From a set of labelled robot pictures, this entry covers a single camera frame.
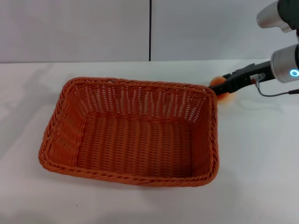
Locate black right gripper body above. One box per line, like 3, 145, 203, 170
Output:
230, 61, 274, 92

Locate round orange toy bun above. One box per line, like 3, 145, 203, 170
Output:
209, 76, 235, 105

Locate orange woven rectangular basket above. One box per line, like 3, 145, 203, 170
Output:
38, 77, 221, 189

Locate thin grey gripper cable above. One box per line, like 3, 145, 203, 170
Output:
253, 74, 299, 98

